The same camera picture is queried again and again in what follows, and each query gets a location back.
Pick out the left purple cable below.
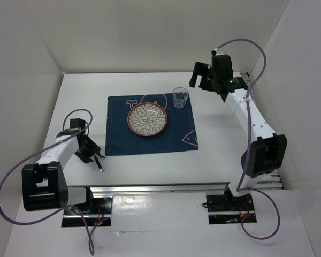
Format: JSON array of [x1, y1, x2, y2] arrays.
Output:
[[0, 108, 96, 256]]

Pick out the blue whale placemat cloth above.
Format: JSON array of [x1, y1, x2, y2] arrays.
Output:
[[105, 93, 198, 156]]

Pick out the front aluminium rail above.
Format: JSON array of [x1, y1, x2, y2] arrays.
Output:
[[66, 182, 231, 194]]

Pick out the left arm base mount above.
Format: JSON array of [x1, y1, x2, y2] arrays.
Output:
[[61, 194, 113, 228]]

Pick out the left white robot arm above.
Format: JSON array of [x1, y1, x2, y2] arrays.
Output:
[[21, 118, 103, 214]]

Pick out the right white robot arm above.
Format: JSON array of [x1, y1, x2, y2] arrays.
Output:
[[189, 52, 287, 210]]

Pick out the silver table knife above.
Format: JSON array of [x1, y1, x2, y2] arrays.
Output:
[[94, 155, 105, 172]]

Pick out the floral ceramic plate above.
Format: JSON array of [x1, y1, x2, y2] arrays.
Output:
[[127, 102, 168, 137]]

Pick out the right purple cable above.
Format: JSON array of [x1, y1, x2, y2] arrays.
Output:
[[213, 39, 280, 240]]

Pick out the purple cable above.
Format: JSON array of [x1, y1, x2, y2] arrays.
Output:
[[0, 108, 96, 256], [213, 39, 280, 240]]

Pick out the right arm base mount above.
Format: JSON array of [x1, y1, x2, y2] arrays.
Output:
[[202, 190, 257, 225]]

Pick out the clear plastic cup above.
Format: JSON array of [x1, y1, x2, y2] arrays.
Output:
[[172, 87, 189, 109]]

